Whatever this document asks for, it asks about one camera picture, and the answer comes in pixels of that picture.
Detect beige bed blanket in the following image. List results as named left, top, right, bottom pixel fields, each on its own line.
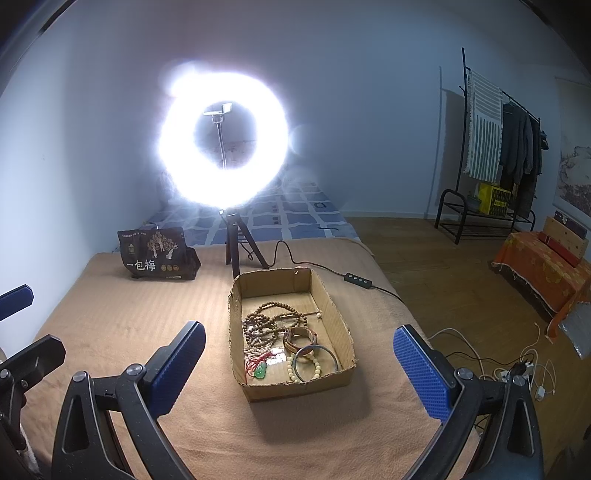
left=22, top=239, right=439, bottom=479

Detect open cardboard box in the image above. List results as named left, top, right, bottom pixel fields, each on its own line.
left=228, top=268, right=356, bottom=402

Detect white ring light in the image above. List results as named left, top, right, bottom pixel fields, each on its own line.
left=156, top=67, right=290, bottom=210

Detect green jade pendant red cord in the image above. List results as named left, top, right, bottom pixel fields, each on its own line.
left=244, top=350, right=279, bottom=381

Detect yellow crate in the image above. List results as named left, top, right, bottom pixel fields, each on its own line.
left=477, top=182, right=512, bottom=217

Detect brown wooden bead necklace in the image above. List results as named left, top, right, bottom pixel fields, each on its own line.
left=241, top=301, right=325, bottom=356

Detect cream bead bracelet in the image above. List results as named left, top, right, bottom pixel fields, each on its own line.
left=285, top=354, right=325, bottom=384

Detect wall landscape poster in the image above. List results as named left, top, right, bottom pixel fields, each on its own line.
left=555, top=78, right=591, bottom=230

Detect orange covered box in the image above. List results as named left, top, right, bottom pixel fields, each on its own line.
left=491, top=231, right=590, bottom=342

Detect power strip with white cables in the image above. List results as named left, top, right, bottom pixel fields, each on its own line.
left=428, top=324, right=557, bottom=402

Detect black printed snack bag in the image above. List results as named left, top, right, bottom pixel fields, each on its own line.
left=117, top=227, right=201, bottom=280

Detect black clothes rack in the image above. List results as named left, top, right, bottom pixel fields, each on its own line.
left=435, top=66, right=547, bottom=243

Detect striped hanging towel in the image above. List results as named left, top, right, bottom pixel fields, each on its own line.
left=464, top=70, right=503, bottom=183

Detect black tripod stand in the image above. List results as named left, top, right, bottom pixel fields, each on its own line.
left=219, top=209, right=270, bottom=279

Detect dark hanging clothes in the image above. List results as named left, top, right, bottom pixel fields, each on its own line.
left=500, top=102, right=544, bottom=218

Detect dark blue bangle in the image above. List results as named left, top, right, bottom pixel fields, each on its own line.
left=290, top=344, right=341, bottom=383

